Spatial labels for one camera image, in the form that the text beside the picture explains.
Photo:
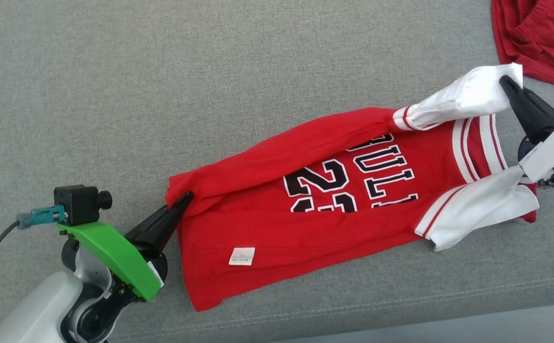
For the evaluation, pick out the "red shorts with white stripe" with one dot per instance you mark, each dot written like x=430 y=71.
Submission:
x=544 y=38

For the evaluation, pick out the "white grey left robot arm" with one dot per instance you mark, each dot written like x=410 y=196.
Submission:
x=38 y=305

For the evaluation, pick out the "red and white basketball jersey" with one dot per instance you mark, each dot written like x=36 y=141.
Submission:
x=305 y=224

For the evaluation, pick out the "teal left camera connector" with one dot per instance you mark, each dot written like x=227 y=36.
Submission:
x=43 y=216

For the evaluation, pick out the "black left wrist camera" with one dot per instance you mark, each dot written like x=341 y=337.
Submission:
x=79 y=204

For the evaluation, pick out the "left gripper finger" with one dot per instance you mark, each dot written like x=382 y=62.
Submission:
x=150 y=226
x=167 y=233

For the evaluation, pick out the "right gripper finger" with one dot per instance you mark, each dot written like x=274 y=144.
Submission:
x=546 y=112
x=525 y=112

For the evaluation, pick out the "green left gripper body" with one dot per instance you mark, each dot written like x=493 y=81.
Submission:
x=115 y=252

